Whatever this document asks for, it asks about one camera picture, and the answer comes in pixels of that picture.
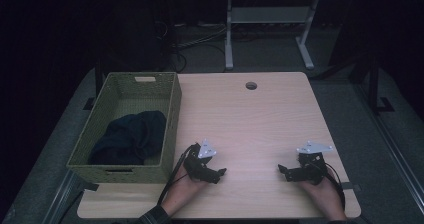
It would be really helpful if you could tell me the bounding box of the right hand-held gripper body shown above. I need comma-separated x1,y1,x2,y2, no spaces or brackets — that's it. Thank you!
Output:
288,140,334,186

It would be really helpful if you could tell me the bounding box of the green woven basket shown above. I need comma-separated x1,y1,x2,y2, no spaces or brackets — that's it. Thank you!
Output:
65,71,183,185

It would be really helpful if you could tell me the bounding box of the metal floor rail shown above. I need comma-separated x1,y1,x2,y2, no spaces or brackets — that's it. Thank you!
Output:
40,168,86,224
352,82,424,216

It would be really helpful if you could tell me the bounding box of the black table bracket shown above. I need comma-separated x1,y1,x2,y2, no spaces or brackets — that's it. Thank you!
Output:
79,180,100,192

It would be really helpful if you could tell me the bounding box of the white metal desk frame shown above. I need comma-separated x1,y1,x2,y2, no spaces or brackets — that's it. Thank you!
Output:
212,0,358,71

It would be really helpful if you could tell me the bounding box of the dark navy shirt white print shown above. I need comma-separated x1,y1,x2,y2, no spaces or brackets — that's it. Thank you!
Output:
87,109,168,167

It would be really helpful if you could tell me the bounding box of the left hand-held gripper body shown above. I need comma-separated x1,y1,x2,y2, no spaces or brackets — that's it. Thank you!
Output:
182,138,222,185

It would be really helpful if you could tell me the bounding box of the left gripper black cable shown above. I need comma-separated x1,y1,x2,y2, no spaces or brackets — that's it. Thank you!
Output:
155,143,198,216

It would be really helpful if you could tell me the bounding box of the black metal stand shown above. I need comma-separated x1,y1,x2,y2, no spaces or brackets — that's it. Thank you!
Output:
348,52,396,116

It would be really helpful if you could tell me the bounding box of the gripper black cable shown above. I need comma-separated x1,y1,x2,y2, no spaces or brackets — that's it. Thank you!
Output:
155,143,198,216
323,162,347,212

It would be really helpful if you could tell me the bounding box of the grey tape strip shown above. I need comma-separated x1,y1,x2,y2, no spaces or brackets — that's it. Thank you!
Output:
337,181,362,192

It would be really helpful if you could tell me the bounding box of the bundle of floor cables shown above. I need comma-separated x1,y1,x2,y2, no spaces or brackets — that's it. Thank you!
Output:
153,19,228,74

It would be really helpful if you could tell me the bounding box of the person's left hand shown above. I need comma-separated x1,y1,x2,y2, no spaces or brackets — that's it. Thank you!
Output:
165,165,210,217

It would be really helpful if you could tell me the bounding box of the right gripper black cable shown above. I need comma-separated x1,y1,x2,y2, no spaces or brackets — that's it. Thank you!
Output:
323,162,347,212

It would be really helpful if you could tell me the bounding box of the person's right hand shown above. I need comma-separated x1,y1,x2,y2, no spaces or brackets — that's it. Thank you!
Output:
297,172,348,222

